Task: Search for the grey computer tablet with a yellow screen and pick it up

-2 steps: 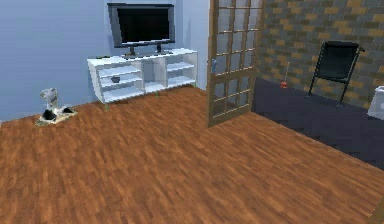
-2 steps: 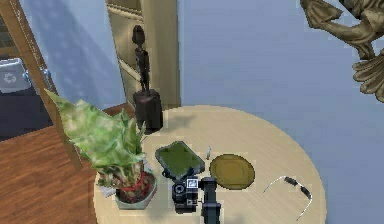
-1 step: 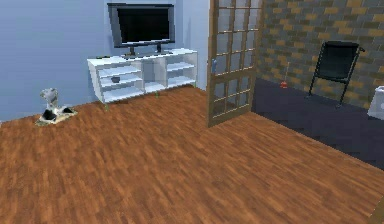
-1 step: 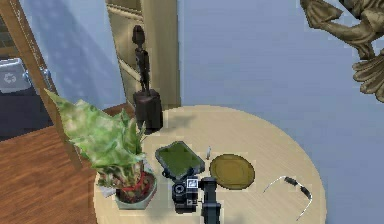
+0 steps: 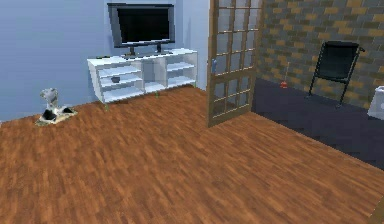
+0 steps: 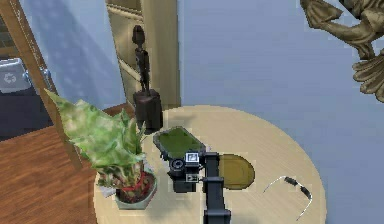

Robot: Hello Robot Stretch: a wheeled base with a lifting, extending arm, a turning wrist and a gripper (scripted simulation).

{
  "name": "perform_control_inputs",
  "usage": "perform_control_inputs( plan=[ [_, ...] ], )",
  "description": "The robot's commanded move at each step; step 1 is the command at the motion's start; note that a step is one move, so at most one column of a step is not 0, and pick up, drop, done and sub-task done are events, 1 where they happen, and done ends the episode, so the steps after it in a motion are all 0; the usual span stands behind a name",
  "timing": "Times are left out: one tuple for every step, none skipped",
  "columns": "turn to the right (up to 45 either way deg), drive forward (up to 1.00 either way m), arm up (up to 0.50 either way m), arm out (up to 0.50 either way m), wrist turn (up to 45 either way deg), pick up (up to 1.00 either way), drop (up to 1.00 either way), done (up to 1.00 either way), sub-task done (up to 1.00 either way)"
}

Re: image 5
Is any black folding chair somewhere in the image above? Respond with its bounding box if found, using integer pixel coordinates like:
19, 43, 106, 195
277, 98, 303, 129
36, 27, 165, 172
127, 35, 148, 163
305, 40, 366, 108

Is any black flat television set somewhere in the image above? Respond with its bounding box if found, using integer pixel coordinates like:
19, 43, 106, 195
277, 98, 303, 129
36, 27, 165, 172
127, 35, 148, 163
106, 2, 176, 57

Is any brown glass-paned room door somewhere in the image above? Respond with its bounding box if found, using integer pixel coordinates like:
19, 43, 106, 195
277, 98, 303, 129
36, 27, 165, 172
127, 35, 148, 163
206, 0, 264, 129

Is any grey white statue on base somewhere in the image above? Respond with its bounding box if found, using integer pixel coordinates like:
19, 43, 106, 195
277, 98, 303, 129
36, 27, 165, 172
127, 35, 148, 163
34, 87, 79, 127

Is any red toilet plunger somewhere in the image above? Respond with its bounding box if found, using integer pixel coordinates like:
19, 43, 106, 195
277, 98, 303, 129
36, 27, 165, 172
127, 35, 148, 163
279, 61, 291, 90

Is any white television shelf unit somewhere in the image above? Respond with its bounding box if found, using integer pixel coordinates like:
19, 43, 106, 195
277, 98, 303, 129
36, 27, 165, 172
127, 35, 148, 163
86, 47, 199, 104

